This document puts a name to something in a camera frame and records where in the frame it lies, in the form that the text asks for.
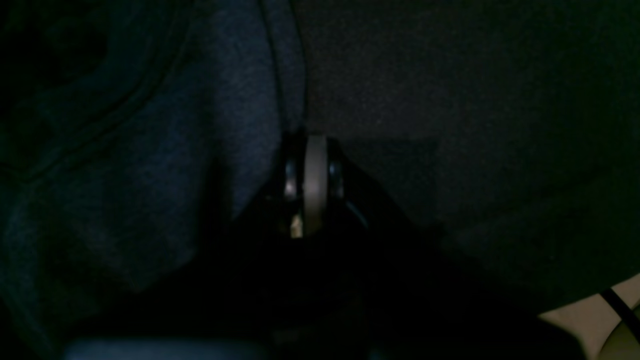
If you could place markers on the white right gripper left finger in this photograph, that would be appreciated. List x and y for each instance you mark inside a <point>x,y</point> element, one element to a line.
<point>267,259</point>

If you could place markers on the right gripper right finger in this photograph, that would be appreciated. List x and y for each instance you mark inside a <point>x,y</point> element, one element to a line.
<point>386,315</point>

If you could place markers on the dark grey T-shirt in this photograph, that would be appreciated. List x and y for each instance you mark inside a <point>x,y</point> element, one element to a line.
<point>118,117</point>

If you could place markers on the black table cloth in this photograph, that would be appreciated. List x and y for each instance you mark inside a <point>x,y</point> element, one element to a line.
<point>505,131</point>

